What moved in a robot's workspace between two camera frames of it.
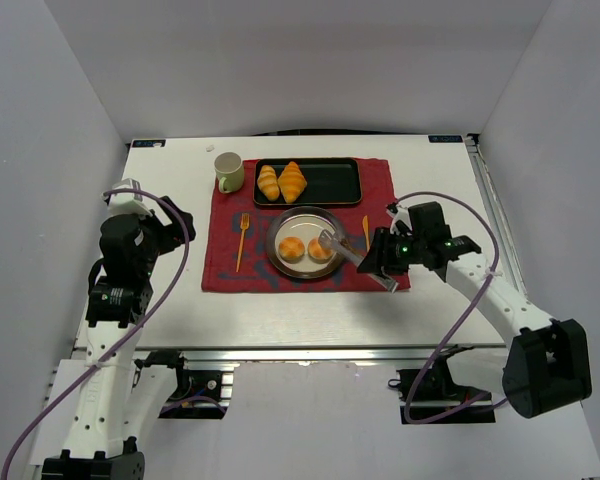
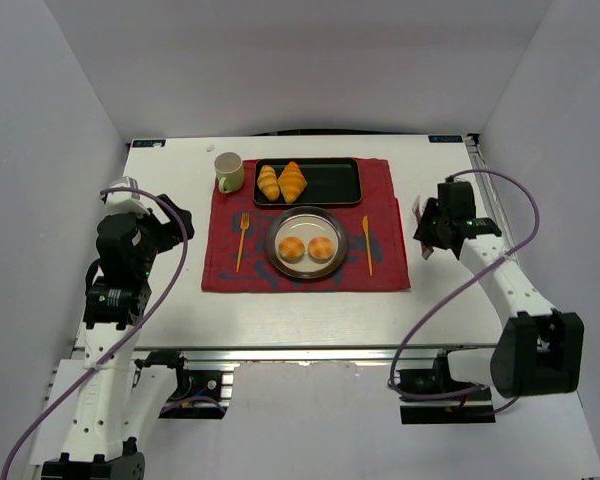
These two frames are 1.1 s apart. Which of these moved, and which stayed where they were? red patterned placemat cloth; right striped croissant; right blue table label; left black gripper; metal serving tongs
Moved: metal serving tongs
Stayed: red patterned placemat cloth; left black gripper; right blue table label; right striped croissant
